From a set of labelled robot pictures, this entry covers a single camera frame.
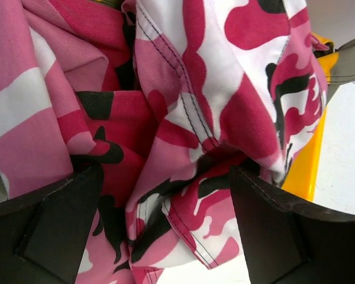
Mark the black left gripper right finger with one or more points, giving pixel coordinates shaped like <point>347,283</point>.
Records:
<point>287,239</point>

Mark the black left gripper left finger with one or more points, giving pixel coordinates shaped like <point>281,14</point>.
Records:
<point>43,233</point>

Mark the pink camouflage trousers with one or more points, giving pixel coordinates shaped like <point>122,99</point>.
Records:
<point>166,97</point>

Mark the yellow plastic tray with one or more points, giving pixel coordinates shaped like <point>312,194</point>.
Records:
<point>302,176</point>

